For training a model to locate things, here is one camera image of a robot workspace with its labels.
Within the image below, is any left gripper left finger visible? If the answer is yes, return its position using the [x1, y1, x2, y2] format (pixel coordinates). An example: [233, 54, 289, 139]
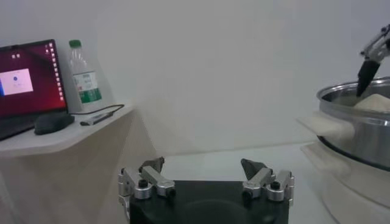
[118, 156, 177, 222]

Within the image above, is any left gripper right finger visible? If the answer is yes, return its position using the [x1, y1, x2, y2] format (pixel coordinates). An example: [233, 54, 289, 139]
[240, 158, 296, 203]

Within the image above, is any clear bottle green label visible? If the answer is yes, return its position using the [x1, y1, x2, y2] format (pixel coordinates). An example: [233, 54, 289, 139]
[67, 39, 104, 113]

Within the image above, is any black usb hub cable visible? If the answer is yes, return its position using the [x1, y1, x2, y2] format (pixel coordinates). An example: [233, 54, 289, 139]
[69, 103, 125, 117]

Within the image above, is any black laptop red screen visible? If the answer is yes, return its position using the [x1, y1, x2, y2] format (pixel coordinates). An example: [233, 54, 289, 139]
[0, 38, 69, 141]

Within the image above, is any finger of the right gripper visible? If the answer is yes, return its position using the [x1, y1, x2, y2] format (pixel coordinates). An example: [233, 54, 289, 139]
[355, 23, 390, 98]

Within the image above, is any stainless steel steamer basket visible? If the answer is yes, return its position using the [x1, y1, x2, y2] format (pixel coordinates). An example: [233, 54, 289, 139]
[297, 75, 390, 171]

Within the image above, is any black computer mouse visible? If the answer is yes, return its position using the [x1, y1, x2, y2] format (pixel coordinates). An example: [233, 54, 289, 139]
[34, 111, 76, 136]

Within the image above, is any cream electric cooker base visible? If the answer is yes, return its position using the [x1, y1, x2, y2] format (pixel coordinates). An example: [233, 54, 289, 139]
[300, 141, 390, 224]

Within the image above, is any white steamed baozi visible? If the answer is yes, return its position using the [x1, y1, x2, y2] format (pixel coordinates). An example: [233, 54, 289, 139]
[353, 93, 390, 113]

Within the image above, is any white rounded side table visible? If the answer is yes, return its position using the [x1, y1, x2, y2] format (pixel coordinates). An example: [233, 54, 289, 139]
[0, 102, 159, 224]

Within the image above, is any silver usb hub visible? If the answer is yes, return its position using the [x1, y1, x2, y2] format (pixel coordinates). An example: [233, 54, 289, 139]
[79, 111, 115, 127]

